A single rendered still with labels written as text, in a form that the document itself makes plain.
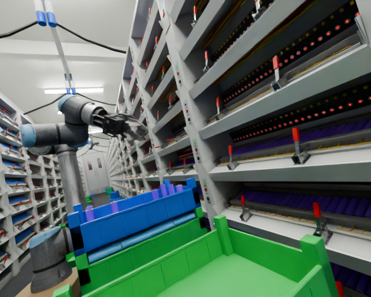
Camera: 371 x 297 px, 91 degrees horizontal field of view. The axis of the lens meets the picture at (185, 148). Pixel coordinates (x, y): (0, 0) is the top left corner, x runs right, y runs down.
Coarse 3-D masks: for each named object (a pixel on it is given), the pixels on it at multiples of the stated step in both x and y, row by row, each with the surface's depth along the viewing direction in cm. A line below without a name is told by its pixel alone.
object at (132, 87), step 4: (132, 64) 161; (132, 68) 179; (132, 72) 178; (132, 76) 173; (136, 76) 168; (132, 80) 178; (136, 80) 186; (132, 84) 183; (136, 84) 196; (128, 88) 197; (132, 88) 201; (136, 88) 208; (128, 92) 203; (132, 92) 212; (136, 92) 219; (128, 96) 210
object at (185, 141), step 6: (186, 126) 93; (180, 132) 140; (186, 132) 93; (168, 138) 153; (186, 138) 97; (162, 144) 150; (174, 144) 112; (180, 144) 106; (186, 144) 100; (156, 150) 147; (162, 150) 135; (168, 150) 125; (174, 150) 117
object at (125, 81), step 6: (126, 78) 219; (126, 84) 218; (126, 90) 216; (126, 96) 215; (132, 96) 219; (132, 114) 215; (138, 114) 218; (138, 132) 215; (144, 132) 218; (144, 144) 215; (150, 144) 218; (138, 150) 211; (150, 162) 215; (144, 168) 211; (144, 180) 209; (144, 186) 215; (150, 186) 210
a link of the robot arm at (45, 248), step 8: (48, 232) 100; (56, 232) 103; (64, 232) 105; (32, 240) 97; (40, 240) 97; (48, 240) 99; (56, 240) 101; (64, 240) 103; (32, 248) 96; (40, 248) 96; (48, 248) 98; (56, 248) 100; (64, 248) 102; (32, 256) 96; (40, 256) 96; (48, 256) 97; (56, 256) 99; (64, 256) 104; (32, 264) 96; (40, 264) 95; (48, 264) 96
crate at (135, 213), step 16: (160, 192) 65; (176, 192) 61; (192, 192) 49; (80, 208) 51; (96, 208) 55; (128, 208) 59; (144, 208) 42; (160, 208) 44; (176, 208) 46; (192, 208) 48; (80, 224) 36; (96, 224) 37; (112, 224) 39; (128, 224) 40; (144, 224) 42; (80, 240) 35; (96, 240) 37; (112, 240) 38
